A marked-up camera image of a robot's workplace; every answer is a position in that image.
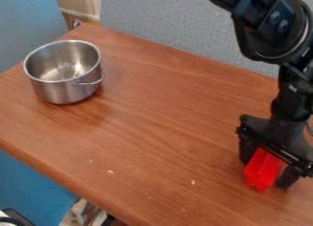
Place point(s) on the red plastic block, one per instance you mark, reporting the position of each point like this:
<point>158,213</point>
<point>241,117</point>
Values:
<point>263,169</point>

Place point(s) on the metal pot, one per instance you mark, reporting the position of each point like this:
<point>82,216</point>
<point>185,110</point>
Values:
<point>65,71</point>

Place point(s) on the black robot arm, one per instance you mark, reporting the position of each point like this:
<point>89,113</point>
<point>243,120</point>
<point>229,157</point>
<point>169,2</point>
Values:
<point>275,34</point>

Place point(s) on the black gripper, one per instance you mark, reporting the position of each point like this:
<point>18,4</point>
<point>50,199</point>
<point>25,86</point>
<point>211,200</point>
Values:
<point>281,138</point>

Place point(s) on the white frame under table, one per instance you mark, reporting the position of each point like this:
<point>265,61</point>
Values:
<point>83,214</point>

